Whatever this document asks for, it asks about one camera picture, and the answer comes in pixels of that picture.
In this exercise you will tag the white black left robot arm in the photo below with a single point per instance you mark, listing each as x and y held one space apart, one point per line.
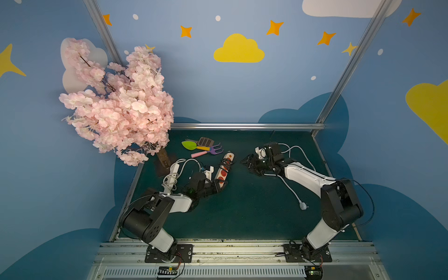
145 217

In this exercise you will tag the horizontal aluminium frame rail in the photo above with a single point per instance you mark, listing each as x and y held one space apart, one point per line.
247 126

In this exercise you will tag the vertical aluminium post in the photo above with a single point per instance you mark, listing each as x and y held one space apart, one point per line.
100 23
369 34

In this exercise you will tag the beige red socket power strip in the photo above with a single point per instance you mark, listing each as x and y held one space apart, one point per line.
224 169

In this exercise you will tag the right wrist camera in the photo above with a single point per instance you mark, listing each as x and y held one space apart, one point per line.
269 151

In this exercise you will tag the front aluminium rail base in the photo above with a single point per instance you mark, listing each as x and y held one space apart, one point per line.
238 260

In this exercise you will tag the left vertical aluminium post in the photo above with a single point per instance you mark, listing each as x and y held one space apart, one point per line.
100 23

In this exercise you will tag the pink blossom artificial tree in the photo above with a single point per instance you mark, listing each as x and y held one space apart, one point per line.
125 108

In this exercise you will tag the brown artificial tree trunk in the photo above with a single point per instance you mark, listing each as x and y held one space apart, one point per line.
164 161

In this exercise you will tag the dark metal tree base plate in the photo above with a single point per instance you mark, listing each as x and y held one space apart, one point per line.
160 169

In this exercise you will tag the right vertical aluminium post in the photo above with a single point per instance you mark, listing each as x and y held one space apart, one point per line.
369 34

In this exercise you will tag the brown slotted toy scoop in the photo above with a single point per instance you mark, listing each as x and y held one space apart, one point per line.
203 142

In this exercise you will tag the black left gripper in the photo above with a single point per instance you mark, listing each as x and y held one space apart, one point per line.
213 184

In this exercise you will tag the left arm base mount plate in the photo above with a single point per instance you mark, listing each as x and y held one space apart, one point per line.
178 252

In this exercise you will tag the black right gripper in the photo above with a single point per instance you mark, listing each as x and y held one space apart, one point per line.
259 164

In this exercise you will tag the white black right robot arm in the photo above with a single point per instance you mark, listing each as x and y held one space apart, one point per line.
340 205

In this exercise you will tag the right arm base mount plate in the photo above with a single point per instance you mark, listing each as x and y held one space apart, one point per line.
299 253

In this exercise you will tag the white power strip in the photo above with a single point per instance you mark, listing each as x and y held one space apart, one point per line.
170 180

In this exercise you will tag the green yellow toy trowel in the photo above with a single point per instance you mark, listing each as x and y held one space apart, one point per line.
191 145

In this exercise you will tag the purple pink toy rake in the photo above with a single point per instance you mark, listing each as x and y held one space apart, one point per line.
213 150

